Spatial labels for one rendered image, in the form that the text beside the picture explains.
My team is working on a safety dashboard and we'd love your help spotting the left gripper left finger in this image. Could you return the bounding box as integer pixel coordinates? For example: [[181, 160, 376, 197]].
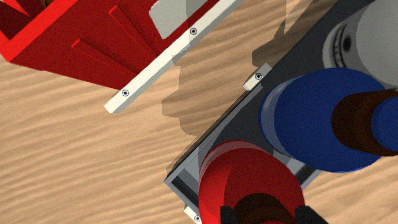
[[220, 206, 239, 224]]

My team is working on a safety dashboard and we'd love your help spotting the dark grey tray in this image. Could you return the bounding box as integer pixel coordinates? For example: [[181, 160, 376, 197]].
[[164, 0, 374, 217]]

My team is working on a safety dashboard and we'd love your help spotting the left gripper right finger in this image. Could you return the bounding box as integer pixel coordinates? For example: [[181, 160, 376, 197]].
[[295, 206, 329, 224]]

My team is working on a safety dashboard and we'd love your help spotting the red bottle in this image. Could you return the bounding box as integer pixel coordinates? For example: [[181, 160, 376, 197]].
[[198, 140, 306, 224]]

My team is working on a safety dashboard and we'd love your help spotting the brown bottle with blue cap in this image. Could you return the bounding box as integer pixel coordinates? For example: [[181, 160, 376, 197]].
[[39, 0, 54, 9]]

